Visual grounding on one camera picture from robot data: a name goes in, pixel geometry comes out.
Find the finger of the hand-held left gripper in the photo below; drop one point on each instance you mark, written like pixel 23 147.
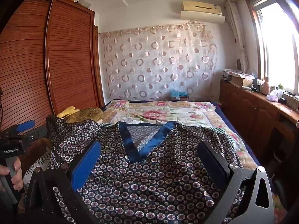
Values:
pixel 37 134
pixel 25 126

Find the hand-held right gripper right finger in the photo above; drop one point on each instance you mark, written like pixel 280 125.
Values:
pixel 212 165

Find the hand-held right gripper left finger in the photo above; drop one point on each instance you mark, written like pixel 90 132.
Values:
pixel 85 165

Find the dark blue circle-print top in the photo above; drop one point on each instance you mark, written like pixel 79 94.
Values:
pixel 144 182

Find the person's left hand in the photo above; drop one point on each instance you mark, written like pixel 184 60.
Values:
pixel 15 171

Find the green leaf-print sheet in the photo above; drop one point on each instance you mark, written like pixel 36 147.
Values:
pixel 39 163

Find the yellow plush toy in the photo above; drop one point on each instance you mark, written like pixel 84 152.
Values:
pixel 67 112

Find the bed with navy sheet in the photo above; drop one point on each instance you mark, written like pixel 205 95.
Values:
pixel 253 156

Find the low wooden cabinet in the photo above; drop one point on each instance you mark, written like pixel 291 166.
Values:
pixel 247 112

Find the wooden slatted wardrobe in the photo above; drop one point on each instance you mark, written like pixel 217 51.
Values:
pixel 58 63

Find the floral blanket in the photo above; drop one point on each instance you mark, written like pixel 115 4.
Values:
pixel 151 114

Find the open cardboard box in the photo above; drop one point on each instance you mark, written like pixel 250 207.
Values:
pixel 241 81

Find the pink tissue pack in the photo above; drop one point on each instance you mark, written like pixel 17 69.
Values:
pixel 272 97

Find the pink thermos jug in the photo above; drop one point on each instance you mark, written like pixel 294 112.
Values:
pixel 265 87

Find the floral cloth pile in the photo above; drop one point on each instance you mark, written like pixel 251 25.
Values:
pixel 233 72

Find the small black box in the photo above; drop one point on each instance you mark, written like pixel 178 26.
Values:
pixel 283 100

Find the green-capped bottle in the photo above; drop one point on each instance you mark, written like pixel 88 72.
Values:
pixel 280 91

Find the sheer circle-pattern curtain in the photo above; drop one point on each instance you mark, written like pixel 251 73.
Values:
pixel 158 60

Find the white patterned window curtain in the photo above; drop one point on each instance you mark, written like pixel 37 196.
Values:
pixel 238 32

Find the wooden-framed window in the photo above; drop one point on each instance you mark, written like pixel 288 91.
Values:
pixel 280 46

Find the blue carton by wall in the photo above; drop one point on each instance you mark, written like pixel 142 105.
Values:
pixel 178 94

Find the cream wall air conditioner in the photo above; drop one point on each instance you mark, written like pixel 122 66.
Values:
pixel 201 10

